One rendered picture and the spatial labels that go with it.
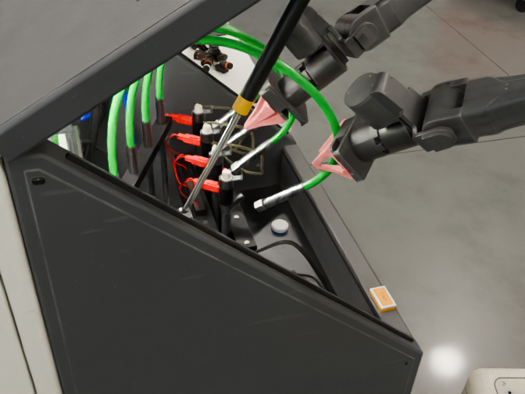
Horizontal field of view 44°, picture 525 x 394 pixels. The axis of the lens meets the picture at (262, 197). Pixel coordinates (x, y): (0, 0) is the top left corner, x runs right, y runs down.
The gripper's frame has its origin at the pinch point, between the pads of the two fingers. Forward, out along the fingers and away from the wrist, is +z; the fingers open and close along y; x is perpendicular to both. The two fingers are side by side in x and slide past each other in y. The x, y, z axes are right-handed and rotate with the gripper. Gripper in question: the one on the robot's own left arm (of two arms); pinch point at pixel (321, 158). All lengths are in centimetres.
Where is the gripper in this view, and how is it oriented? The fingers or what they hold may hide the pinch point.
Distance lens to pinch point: 105.6
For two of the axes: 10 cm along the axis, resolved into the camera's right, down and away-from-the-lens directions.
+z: -6.2, 2.0, 7.6
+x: 6.5, 6.7, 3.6
